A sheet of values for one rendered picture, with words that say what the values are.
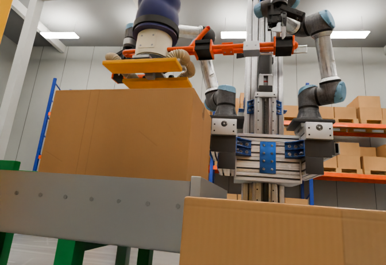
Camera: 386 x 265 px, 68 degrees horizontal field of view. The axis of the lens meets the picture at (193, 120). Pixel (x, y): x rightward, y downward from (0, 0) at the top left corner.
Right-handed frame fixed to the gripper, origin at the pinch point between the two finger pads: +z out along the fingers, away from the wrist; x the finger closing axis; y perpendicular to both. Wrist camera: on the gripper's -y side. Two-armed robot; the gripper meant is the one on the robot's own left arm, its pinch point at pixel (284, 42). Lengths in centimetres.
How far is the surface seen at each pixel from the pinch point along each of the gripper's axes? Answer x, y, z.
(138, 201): 38, 42, 70
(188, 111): 21, 34, 38
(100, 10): -564, 537, -485
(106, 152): 23, 64, 54
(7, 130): -151, 314, 6
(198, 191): 37, 24, 66
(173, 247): 37, 30, 81
